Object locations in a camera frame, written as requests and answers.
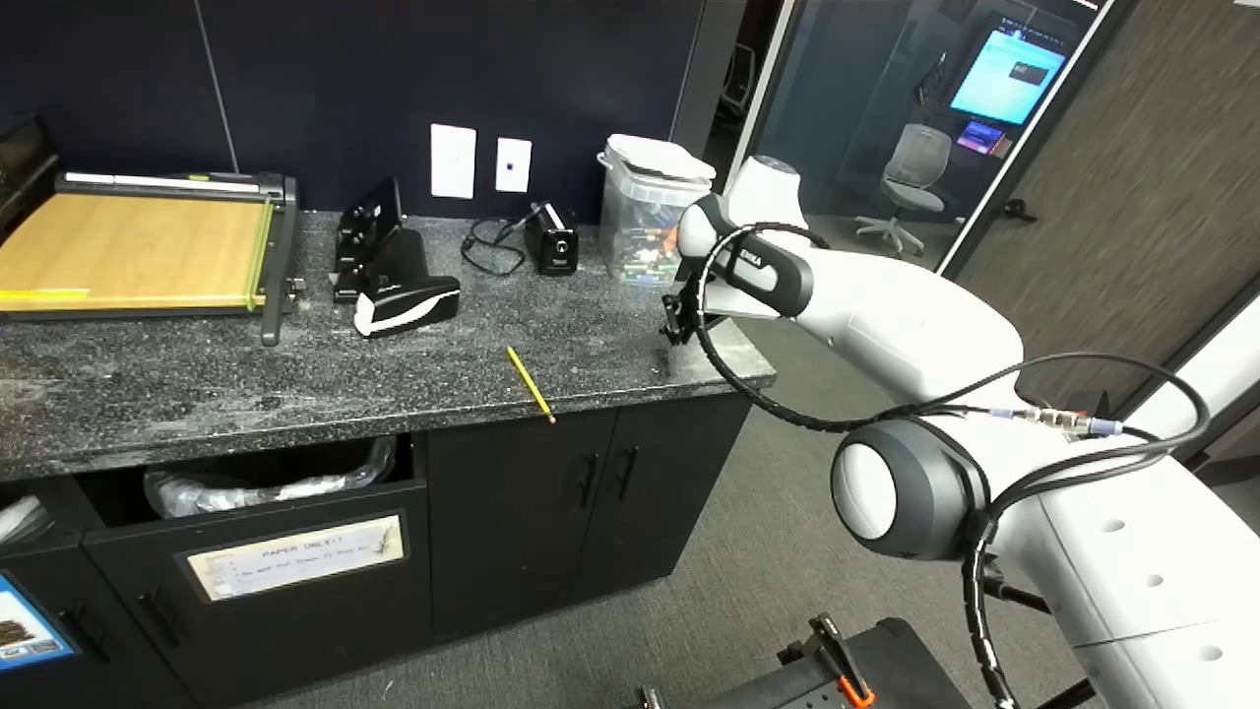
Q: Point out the white wall switch plate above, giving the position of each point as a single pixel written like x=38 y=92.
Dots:
x=448 y=163

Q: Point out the blue and white poster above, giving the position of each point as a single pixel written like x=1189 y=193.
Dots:
x=25 y=630

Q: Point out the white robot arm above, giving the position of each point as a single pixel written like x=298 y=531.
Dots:
x=1147 y=571

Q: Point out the clear plastic jar with lid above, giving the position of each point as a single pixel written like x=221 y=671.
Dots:
x=647 y=188

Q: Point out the black electric pencil sharpener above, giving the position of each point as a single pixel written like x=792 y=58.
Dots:
x=553 y=242

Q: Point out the black and white large stapler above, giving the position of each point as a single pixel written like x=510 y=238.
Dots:
x=400 y=289

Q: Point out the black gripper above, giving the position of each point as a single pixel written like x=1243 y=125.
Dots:
x=683 y=305

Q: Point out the yellow pencil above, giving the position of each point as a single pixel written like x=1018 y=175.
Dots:
x=530 y=384

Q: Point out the white wall outlet plate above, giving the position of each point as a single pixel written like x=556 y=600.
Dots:
x=511 y=168

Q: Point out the plastic trash bag liner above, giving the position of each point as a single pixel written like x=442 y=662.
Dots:
x=263 y=478

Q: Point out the bright monitor screen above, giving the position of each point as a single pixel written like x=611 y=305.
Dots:
x=1004 y=75

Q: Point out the black clamp with orange handle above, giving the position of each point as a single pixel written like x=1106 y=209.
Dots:
x=844 y=683

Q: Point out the grey office chair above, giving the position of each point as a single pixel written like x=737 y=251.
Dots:
x=905 y=183

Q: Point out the black hole punch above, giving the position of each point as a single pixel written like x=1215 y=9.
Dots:
x=361 y=242

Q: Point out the wooden paper cutter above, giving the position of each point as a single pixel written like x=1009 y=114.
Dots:
x=154 y=244

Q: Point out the white label sign on bin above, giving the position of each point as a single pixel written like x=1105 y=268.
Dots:
x=301 y=558

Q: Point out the black cabinet with doors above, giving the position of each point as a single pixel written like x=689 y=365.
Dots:
x=502 y=520

